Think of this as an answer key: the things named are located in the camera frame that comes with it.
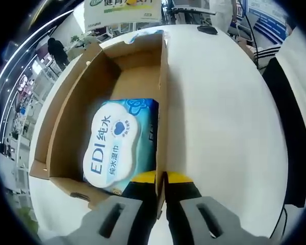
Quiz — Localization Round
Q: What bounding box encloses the black computer mouse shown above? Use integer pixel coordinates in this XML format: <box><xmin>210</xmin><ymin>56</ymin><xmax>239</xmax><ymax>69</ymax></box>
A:
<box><xmin>196</xmin><ymin>24</ymin><xmax>218</xmax><ymax>35</ymax></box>

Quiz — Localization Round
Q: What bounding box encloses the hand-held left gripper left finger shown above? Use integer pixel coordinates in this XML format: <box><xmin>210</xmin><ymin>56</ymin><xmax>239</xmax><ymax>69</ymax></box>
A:
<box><xmin>80</xmin><ymin>171</ymin><xmax>159</xmax><ymax>245</ymax></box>

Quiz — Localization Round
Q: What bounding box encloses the brown cardboard shoe box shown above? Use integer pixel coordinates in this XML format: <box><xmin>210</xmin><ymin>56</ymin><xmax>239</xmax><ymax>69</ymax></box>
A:
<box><xmin>29</xmin><ymin>29</ymin><xmax>170</xmax><ymax>220</ymax></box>

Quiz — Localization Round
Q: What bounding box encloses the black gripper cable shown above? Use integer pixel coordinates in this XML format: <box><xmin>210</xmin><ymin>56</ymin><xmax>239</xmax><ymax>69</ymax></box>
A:
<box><xmin>241</xmin><ymin>0</ymin><xmax>261</xmax><ymax>67</ymax></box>

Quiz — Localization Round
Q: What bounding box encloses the soft wet wipes pack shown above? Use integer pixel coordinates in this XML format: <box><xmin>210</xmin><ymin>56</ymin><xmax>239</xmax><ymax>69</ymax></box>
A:
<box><xmin>82</xmin><ymin>98</ymin><xmax>160</xmax><ymax>195</ymax></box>

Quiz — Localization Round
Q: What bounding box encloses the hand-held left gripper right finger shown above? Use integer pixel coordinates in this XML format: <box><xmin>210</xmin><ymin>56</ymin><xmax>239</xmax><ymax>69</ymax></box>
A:
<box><xmin>164</xmin><ymin>171</ymin><xmax>242</xmax><ymax>245</ymax></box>

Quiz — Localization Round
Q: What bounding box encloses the black hanging cable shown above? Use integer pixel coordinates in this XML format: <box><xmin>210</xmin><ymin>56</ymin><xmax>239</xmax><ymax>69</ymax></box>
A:
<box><xmin>272</xmin><ymin>206</ymin><xmax>289</xmax><ymax>230</ymax></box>

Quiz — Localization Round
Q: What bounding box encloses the blue wall poster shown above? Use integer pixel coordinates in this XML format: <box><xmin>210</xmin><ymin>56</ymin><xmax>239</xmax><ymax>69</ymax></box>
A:
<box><xmin>252</xmin><ymin>14</ymin><xmax>290</xmax><ymax>43</ymax></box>

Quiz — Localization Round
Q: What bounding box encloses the white green medicine box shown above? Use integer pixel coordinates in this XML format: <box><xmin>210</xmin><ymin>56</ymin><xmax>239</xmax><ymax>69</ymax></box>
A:
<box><xmin>83</xmin><ymin>0</ymin><xmax>162</xmax><ymax>28</ymax></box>

